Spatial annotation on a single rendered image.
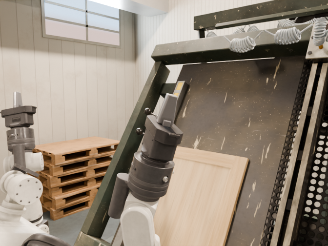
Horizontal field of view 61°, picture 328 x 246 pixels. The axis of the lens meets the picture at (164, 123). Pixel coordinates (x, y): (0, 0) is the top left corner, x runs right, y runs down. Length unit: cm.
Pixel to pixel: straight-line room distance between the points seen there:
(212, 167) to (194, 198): 16
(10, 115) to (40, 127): 354
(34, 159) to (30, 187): 34
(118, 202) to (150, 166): 12
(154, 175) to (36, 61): 416
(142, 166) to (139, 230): 13
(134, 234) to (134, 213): 5
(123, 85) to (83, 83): 90
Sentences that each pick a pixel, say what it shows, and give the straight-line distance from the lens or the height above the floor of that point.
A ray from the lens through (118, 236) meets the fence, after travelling 147.
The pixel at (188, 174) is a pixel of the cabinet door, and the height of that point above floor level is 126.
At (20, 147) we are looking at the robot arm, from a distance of 105.
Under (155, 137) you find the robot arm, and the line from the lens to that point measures 53.
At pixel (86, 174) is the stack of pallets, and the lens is 408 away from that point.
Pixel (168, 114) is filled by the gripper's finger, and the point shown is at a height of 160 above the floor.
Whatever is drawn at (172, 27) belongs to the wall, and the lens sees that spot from 525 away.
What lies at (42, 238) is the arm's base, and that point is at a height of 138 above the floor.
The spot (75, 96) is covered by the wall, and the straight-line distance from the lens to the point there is 493.
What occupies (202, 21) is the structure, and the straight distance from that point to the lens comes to 221.
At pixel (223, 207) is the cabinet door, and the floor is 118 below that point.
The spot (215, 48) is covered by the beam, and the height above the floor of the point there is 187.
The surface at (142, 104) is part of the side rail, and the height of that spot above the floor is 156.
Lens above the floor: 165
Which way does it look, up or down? 7 degrees down
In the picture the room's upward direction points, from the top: straight up
